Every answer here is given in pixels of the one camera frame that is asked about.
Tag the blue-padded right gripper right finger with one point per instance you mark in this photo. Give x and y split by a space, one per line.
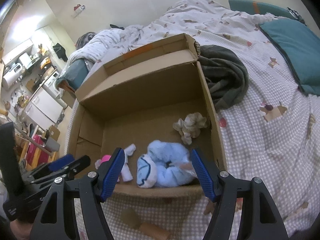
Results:
260 218

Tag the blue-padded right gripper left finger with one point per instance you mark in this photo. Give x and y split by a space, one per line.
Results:
56 217

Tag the pink plush ball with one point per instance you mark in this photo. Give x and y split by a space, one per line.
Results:
105 158

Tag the white sock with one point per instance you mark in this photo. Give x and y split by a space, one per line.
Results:
125 172

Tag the light blue plush toy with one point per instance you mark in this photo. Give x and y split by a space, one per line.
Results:
165 164

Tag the beige patterned cloth scrunchie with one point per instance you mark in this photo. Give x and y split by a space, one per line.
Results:
190 127

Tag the wooden chair with red cloth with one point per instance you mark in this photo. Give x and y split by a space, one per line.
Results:
32 154

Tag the white checked dog-print bedspread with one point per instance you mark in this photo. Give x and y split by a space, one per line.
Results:
273 133

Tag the white kitchen cabinet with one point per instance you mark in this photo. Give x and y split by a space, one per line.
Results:
42 109

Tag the white washing machine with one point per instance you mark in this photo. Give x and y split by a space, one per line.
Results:
50 85

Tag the teal mattress corner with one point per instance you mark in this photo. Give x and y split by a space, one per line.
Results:
73 76

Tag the dark grey folded blanket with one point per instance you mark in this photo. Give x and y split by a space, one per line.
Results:
226 76

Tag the brown cardboard box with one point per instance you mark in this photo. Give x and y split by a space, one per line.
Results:
137 97

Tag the teal pillow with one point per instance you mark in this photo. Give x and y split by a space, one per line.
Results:
299 46

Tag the teal headboard cushion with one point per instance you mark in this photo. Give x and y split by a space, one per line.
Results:
253 7

